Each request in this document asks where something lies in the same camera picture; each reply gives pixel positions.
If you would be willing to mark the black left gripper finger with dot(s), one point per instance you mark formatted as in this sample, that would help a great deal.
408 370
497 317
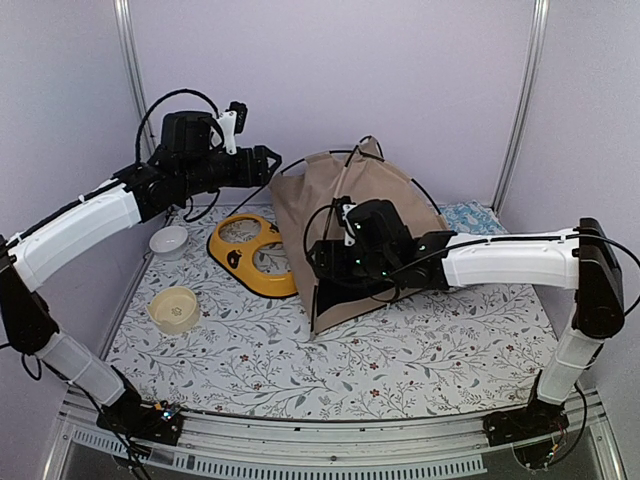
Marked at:
268 160
262 176

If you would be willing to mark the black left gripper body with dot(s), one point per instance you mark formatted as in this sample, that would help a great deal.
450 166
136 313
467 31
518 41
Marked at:
201 172

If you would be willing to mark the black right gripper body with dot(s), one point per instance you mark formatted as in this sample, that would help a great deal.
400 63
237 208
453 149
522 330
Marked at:
373 264

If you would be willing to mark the beige pet tent fabric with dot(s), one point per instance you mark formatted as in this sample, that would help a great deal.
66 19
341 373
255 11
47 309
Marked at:
297 200

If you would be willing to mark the blue snowman print cushion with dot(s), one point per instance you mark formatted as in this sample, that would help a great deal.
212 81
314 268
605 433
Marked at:
473 218

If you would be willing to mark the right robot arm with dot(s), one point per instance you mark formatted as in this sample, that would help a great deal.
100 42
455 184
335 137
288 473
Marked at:
581 259

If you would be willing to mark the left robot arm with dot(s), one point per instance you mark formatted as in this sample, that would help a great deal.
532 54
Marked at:
32 257

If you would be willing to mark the yellow bear bowl stand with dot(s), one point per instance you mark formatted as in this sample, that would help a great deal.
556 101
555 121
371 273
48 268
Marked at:
237 259

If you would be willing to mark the white ceramic bowl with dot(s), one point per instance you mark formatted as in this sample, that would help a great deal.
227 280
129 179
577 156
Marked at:
169 243

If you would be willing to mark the cream paw print bowl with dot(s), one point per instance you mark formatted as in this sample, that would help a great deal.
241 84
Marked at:
174 310

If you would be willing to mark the floral white table mat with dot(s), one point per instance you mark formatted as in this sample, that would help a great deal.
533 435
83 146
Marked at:
432 354

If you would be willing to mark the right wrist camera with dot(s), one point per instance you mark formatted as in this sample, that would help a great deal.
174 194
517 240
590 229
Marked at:
343 206

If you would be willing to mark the aluminium left corner post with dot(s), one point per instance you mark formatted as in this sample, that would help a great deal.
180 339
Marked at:
137 95

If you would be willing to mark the aluminium corner post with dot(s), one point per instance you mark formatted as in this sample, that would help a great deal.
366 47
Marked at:
137 95
531 69

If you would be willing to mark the aluminium front rail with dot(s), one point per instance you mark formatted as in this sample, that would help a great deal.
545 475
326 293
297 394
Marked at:
233 447

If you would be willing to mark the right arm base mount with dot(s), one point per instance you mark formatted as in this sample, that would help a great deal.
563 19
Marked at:
537 418

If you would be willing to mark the aluminium right corner post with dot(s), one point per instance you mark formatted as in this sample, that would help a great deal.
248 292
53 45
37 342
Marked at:
531 69

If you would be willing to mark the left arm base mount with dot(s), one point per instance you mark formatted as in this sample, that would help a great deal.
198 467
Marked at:
129 416

